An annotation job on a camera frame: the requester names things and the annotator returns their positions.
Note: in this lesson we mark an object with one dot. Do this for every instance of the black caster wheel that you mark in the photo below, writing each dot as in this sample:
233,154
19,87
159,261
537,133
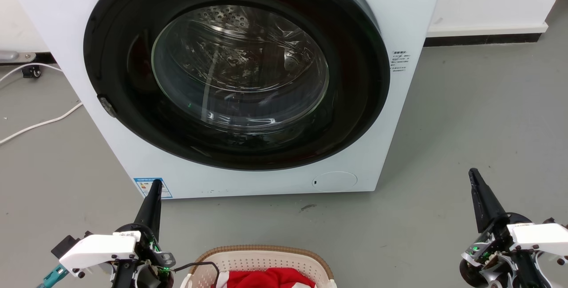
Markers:
32,72

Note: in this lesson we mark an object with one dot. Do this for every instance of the black round washer door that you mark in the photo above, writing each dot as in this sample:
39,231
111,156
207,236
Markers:
355,84

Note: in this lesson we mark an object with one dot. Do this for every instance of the red garment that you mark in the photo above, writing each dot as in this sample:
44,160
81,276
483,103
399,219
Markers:
270,279

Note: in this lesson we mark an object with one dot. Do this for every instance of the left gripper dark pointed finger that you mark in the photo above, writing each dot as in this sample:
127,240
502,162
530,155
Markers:
150,210

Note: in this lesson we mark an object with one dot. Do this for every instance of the white front-load washing machine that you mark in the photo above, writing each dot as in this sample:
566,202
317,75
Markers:
66,21

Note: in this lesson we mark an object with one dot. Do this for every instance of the grey metal bar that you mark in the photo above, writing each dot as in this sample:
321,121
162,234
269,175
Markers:
15,56

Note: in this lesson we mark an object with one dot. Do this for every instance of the blue energy label sticker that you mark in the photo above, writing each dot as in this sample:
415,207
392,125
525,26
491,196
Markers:
143,186

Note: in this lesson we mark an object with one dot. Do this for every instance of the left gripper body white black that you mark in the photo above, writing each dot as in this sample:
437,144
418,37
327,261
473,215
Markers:
100,249

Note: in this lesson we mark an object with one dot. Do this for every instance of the small text sticker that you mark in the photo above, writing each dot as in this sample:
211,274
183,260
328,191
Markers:
400,61

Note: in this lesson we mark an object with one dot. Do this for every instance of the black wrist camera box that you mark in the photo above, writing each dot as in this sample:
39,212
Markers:
64,246

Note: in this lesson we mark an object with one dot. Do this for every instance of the black baseboard strip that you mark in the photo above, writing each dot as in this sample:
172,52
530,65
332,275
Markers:
483,39

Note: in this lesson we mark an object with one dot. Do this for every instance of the beige plastic laundry basket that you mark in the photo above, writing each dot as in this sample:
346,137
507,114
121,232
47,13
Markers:
266,259

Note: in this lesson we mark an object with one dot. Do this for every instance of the round white filter cover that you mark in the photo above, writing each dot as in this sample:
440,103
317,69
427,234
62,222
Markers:
335,181

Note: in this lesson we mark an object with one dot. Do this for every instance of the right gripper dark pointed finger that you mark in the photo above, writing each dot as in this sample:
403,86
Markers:
486,201

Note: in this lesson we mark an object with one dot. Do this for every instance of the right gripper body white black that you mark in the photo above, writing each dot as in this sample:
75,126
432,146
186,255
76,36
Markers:
523,246

